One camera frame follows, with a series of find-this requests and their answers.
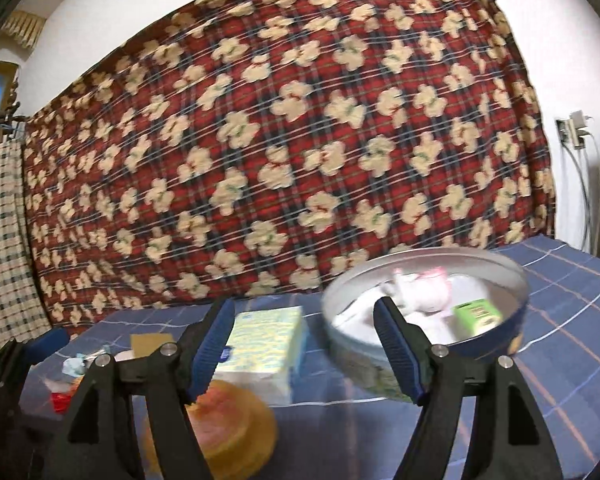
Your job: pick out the golden round tin lid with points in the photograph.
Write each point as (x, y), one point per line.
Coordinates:
(230, 430)

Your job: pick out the pink white cloth doll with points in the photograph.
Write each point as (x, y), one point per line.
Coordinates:
(430, 290)

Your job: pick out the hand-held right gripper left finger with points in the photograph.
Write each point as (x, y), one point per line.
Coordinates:
(210, 350)

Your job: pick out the green tissue pack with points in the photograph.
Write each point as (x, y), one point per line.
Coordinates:
(475, 315)

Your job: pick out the round metal cookie tin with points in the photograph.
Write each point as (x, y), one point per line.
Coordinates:
(360, 360)

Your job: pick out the beige fringed hanging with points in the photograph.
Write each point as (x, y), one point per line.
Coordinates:
(22, 30)

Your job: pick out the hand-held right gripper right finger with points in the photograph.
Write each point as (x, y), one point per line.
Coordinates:
(397, 345)

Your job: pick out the yellow blue patterned tissue box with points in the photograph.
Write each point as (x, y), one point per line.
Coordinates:
(265, 350)

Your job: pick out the green white checked cloth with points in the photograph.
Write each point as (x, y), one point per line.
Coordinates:
(5, 260)

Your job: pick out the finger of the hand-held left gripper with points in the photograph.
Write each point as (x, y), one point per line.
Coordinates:
(45, 341)

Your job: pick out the blue checked bedsheet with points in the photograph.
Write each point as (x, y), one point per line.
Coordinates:
(570, 335)

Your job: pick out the teal white packet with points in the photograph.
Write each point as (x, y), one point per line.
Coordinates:
(77, 364)

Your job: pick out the white wall socket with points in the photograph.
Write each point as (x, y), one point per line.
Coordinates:
(572, 127)

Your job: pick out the red plaid bear-print blanket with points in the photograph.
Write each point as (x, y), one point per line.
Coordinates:
(280, 135)

